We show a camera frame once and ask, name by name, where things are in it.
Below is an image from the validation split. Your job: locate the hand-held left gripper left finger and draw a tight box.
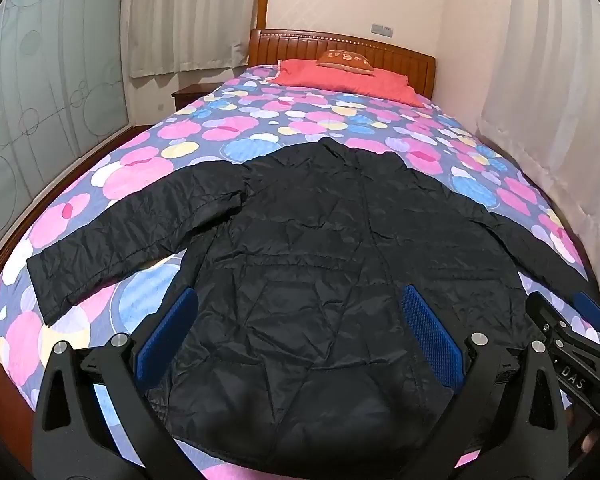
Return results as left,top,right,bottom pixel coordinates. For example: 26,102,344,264
32,287,201,480

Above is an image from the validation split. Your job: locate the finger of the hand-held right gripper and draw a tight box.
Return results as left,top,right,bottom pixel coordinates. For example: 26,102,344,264
572,291,600,332
525,291,566,346

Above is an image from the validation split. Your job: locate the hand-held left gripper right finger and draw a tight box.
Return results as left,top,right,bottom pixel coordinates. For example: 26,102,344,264
401,285,571,480

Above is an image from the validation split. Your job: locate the black quilted jacket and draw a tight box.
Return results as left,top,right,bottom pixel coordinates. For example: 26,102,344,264
26,137,588,473

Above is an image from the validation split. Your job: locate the person's right hand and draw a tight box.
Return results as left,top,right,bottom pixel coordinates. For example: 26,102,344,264
562,404,600,462

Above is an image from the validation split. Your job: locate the long cream curtain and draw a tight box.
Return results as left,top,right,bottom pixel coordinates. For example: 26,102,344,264
477,0,600,281

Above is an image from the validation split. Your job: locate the polka dot bedspread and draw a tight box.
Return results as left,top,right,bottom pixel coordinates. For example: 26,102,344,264
0,62,600,480

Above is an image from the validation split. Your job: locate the wooden nightstand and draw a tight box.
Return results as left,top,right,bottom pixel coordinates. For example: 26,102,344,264
171,84,215,110

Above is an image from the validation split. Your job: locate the red quilted pillow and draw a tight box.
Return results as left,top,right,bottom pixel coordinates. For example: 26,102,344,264
271,58,425,107

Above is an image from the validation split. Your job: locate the frosted glass wardrobe door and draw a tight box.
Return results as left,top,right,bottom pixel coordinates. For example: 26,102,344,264
0,0,131,241

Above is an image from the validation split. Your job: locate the small orange cushion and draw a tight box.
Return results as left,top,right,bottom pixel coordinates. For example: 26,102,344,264
316,49,376,75

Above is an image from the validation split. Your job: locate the short cream window curtain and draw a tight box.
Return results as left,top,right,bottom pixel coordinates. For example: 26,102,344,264
121,0,263,81

